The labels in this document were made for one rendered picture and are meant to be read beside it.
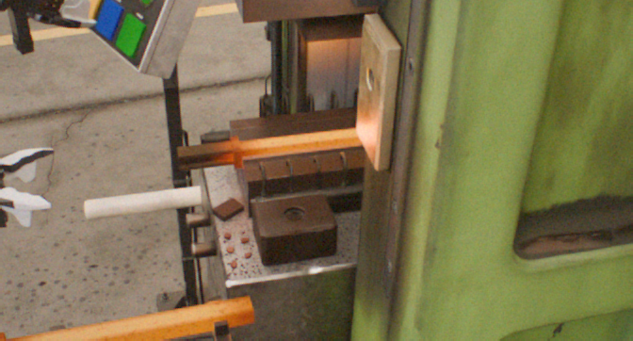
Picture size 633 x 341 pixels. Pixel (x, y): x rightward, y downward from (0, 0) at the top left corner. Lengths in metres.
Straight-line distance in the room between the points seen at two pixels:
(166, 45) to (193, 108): 1.67
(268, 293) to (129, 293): 1.31
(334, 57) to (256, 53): 2.23
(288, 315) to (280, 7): 0.49
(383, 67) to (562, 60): 0.20
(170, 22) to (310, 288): 0.66
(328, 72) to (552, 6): 0.79
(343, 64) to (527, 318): 0.67
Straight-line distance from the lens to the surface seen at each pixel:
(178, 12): 1.65
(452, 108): 0.79
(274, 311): 1.28
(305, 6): 1.13
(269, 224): 1.21
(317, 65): 1.49
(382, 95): 0.92
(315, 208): 1.24
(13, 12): 1.55
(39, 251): 2.73
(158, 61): 1.67
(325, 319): 1.32
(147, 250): 2.65
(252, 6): 1.12
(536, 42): 0.79
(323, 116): 1.45
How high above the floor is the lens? 1.77
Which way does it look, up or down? 37 degrees down
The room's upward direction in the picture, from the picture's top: 2 degrees clockwise
